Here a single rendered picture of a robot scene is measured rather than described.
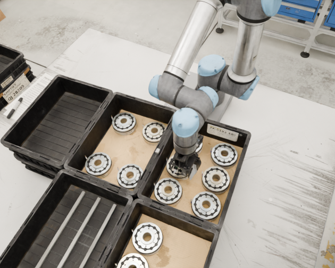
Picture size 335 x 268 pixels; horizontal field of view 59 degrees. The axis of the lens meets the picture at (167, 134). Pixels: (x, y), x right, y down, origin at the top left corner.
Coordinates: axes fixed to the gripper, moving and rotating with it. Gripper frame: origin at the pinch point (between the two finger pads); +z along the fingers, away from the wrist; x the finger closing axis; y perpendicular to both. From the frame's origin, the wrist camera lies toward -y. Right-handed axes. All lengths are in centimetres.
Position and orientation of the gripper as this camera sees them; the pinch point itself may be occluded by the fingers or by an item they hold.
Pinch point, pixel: (187, 168)
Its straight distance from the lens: 113.7
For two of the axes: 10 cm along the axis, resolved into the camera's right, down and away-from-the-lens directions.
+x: 9.0, 3.4, -2.8
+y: -4.3, 7.6, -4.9
